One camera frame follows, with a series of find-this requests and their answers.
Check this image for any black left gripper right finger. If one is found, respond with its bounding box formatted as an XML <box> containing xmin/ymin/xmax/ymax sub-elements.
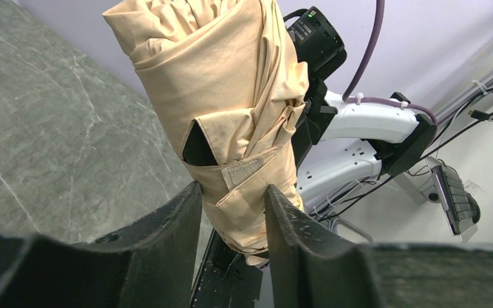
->
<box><xmin>265</xmin><ymin>185</ymin><xmax>493</xmax><ymax>307</ymax></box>

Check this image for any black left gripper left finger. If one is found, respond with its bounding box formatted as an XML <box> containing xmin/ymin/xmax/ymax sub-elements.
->
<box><xmin>0</xmin><ymin>182</ymin><xmax>202</xmax><ymax>307</ymax></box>

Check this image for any beige umbrella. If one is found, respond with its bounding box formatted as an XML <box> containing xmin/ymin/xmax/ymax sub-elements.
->
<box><xmin>103</xmin><ymin>1</ymin><xmax>309</xmax><ymax>268</ymax></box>

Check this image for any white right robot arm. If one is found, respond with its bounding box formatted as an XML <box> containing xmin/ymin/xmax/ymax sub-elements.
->
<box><xmin>286</xmin><ymin>7</ymin><xmax>437</xmax><ymax>203</ymax></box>

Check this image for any black keyboard in background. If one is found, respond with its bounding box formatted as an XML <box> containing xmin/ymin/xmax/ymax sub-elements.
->
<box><xmin>431</xmin><ymin>164</ymin><xmax>481</xmax><ymax>235</ymax></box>

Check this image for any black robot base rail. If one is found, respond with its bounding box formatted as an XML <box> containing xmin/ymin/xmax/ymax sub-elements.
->
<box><xmin>190</xmin><ymin>231</ymin><xmax>263</xmax><ymax>308</ymax></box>

